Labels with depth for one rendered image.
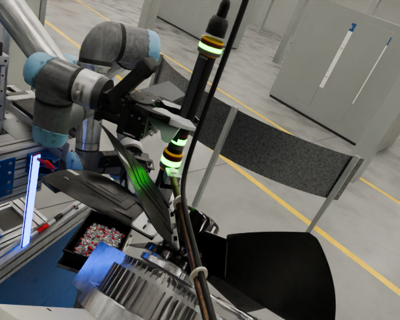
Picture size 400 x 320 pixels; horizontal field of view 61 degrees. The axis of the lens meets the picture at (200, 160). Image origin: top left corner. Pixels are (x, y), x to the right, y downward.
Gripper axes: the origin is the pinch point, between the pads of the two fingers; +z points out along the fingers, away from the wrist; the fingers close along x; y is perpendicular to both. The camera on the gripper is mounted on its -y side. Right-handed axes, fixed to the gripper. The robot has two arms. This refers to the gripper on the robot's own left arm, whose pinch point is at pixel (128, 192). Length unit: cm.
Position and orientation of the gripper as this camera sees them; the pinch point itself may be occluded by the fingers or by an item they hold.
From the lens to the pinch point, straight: 91.7
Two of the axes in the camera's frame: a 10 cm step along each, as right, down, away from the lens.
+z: 2.3, 5.5, -8.0
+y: 8.7, 2.4, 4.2
